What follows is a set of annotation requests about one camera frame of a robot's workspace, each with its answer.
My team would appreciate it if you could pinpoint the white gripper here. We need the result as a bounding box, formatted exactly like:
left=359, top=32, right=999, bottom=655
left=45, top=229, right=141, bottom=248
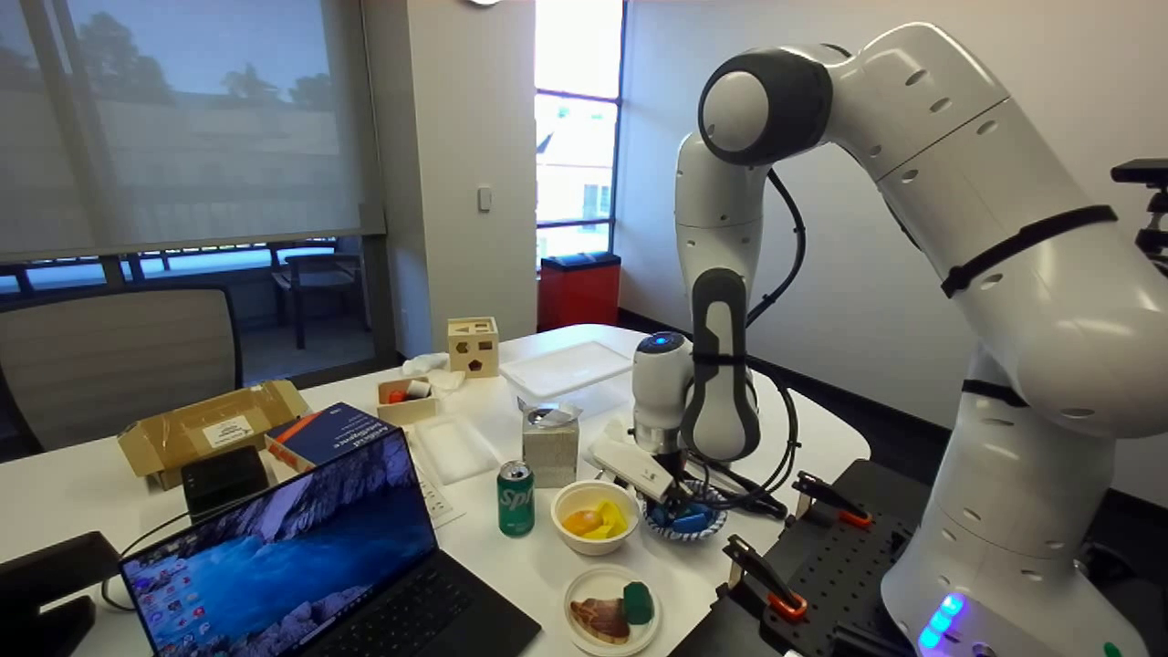
left=589, top=430, right=722, bottom=509

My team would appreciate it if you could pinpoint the blue-patterned paper plate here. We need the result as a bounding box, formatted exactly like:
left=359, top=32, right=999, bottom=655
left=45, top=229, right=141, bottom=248
left=642, top=491, right=729, bottom=548

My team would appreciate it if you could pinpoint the plain paper plate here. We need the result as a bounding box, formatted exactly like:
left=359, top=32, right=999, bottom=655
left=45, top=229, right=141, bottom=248
left=560, top=562, right=667, bottom=657

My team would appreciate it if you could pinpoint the yellow toy fruit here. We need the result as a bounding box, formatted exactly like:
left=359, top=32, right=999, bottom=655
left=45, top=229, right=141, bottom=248
left=593, top=493, right=634, bottom=540

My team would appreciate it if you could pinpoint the orange round toy fruit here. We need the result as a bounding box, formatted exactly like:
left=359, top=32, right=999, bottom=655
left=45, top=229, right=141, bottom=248
left=564, top=504, right=606, bottom=540

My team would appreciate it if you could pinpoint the black orange clamp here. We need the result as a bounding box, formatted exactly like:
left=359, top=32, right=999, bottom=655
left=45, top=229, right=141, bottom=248
left=722, top=532, right=813, bottom=628
left=794, top=471, right=875, bottom=532

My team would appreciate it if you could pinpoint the green toy vegetable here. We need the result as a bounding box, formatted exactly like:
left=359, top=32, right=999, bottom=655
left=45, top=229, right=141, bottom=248
left=621, top=579, right=656, bottom=628

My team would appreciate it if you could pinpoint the cream bowl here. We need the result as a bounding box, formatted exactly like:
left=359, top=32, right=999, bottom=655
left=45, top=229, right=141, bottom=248
left=548, top=474, right=642, bottom=562

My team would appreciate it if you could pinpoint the brown toy food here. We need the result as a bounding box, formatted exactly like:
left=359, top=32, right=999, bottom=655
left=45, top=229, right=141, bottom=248
left=566, top=596, right=634, bottom=648

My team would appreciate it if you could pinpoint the white rectangular tray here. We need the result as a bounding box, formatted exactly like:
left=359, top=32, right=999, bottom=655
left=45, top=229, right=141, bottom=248
left=498, top=334, right=639, bottom=402

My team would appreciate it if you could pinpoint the green soda can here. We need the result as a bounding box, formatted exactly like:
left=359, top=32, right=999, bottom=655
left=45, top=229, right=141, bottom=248
left=494, top=455, right=541, bottom=540

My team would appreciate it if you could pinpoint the black mounting board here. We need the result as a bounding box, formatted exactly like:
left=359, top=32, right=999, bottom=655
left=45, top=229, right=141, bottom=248
left=667, top=455, right=941, bottom=657

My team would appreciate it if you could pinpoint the red bin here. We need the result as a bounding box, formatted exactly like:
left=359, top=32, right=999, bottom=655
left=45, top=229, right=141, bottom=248
left=532, top=253, right=626, bottom=336

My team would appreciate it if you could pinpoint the clear plastic container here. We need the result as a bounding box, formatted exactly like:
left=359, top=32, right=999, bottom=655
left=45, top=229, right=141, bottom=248
left=413, top=418, right=504, bottom=491

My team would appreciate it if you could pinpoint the wooden shape sorter box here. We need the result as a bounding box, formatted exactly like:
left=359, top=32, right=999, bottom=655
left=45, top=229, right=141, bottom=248
left=441, top=315, right=504, bottom=379

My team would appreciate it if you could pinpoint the small wooden box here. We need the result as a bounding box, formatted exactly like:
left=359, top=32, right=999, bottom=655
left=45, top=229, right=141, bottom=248
left=371, top=371, right=441, bottom=427

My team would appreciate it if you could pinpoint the blue book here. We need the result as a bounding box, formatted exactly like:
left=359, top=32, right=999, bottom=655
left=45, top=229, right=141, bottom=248
left=283, top=402, right=395, bottom=471

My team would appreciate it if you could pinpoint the open laptop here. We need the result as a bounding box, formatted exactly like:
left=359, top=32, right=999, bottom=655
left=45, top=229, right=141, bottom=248
left=117, top=425, right=543, bottom=657

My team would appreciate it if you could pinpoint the dark side table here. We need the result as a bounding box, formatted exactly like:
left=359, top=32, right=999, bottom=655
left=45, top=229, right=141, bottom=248
left=268, top=235, right=368, bottom=353

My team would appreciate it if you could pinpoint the black rectangular device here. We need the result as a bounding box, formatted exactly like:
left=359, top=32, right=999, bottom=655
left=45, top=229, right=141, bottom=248
left=179, top=447, right=275, bottom=526

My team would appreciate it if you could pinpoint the cardboard box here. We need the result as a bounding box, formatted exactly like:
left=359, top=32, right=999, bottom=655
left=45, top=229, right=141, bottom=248
left=113, top=375, right=318, bottom=493

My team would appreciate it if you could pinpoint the grey office chair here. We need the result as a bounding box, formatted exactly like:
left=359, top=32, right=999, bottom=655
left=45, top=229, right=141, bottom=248
left=0, top=281, right=245, bottom=455

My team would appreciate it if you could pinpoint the grey roller blind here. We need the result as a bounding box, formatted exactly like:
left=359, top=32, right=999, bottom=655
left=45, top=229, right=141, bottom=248
left=0, top=0, right=368, bottom=268

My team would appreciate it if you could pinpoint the black monitor stand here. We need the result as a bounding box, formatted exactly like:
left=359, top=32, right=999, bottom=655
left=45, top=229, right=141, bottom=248
left=0, top=528, right=123, bottom=657

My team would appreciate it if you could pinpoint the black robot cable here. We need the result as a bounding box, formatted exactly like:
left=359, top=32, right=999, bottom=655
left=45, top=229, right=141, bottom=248
left=741, top=168, right=809, bottom=334

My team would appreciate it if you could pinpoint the black camera on stand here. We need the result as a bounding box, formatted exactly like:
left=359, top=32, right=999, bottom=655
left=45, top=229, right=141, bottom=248
left=1107, top=158, right=1168, bottom=279

